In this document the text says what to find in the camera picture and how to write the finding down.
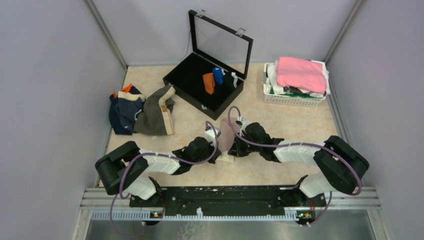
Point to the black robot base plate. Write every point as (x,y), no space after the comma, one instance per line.
(229,201)

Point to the orange underwear white waistband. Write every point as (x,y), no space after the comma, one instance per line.
(209,83)

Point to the white clothes in basket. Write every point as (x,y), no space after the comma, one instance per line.
(279,90)

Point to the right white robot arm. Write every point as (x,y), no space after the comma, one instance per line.
(341,167)

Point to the navy blue clothes pile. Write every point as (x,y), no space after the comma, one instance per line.
(125,107)

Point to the black box glass lid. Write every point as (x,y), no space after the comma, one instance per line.
(212,44)

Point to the white plastic basket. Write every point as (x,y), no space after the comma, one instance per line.
(291,99)

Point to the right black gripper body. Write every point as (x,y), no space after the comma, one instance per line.
(243,149)

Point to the olive beige underwear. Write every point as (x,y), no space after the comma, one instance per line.
(156,118)

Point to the pink folded cloth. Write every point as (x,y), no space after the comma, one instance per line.
(301,73)

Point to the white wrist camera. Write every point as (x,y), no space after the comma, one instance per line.
(242,122)
(212,135)

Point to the blue rolled underwear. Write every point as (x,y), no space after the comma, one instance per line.
(218,75)

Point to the pink underwear cream waistband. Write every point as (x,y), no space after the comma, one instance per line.
(226,139)

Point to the black white rolled underwear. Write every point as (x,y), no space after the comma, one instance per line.
(230,79)

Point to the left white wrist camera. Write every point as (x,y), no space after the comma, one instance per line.
(212,135)

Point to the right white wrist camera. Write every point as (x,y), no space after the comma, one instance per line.
(242,122)

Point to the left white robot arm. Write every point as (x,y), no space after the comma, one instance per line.
(123,171)

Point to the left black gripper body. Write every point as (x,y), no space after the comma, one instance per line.
(207,154)

